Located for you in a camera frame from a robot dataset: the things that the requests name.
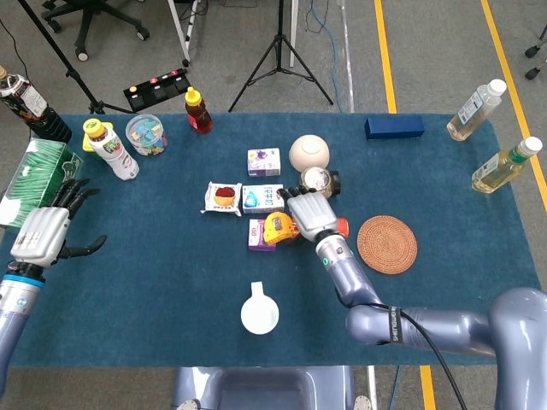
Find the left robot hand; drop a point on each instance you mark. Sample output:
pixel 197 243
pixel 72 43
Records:
pixel 40 232

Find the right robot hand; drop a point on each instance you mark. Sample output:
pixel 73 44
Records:
pixel 312 213

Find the yellow tape measure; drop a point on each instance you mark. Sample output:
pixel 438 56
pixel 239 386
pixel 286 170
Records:
pixel 278 226

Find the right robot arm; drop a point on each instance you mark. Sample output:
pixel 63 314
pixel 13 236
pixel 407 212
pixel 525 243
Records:
pixel 354 282

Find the glass jar with black lid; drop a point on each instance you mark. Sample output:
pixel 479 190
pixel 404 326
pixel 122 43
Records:
pixel 316 181

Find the white blue milk carton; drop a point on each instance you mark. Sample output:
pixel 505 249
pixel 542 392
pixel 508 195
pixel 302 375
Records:
pixel 262 198

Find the purple milk carton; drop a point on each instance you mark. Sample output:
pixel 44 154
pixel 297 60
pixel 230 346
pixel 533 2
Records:
pixel 256 239

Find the green tissue box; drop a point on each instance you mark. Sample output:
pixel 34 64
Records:
pixel 38 171

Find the cream ceramic bowl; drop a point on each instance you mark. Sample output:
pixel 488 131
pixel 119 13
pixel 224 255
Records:
pixel 309 149

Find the white purple drink carton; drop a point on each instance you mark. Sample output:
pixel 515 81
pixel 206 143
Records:
pixel 262 160

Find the woven rattan coaster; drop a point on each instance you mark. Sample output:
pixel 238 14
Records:
pixel 386 244

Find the snack packet with tart picture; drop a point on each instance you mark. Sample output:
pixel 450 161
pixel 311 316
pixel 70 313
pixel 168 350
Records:
pixel 222 198

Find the white yogurt drink bottle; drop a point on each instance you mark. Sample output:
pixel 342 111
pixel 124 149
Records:
pixel 117 156

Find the white plastic cup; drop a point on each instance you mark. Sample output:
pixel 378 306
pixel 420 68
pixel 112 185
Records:
pixel 260 314

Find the blue table cloth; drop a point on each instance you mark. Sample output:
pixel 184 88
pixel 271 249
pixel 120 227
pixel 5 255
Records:
pixel 149 277

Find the navy blue box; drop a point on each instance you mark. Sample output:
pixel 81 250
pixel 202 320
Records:
pixel 393 127

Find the dark sauce bottle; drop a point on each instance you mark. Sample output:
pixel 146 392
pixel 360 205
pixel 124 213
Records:
pixel 25 100

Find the clear jar of colourful clips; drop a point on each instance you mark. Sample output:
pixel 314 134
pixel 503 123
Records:
pixel 145 134

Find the honey bottle with yellow cap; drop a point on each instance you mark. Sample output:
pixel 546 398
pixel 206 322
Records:
pixel 198 115

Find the black tripod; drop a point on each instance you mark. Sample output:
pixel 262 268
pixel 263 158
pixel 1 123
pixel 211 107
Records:
pixel 64 64
pixel 280 42

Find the white stand leg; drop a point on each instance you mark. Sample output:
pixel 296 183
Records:
pixel 294 34
pixel 181 34

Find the black foot pedal box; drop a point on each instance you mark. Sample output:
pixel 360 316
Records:
pixel 154 91

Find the grey robot torso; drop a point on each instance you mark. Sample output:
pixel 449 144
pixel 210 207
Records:
pixel 265 388

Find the clear bottle with pale liquid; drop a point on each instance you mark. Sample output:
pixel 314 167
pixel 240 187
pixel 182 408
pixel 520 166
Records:
pixel 470 113

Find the yellow oil bottle green label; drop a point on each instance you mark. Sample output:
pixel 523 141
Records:
pixel 500 168

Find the black office chair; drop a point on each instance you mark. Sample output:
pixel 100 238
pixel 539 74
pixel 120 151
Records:
pixel 92 17

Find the black caster chair base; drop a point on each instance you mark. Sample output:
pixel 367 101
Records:
pixel 532 52

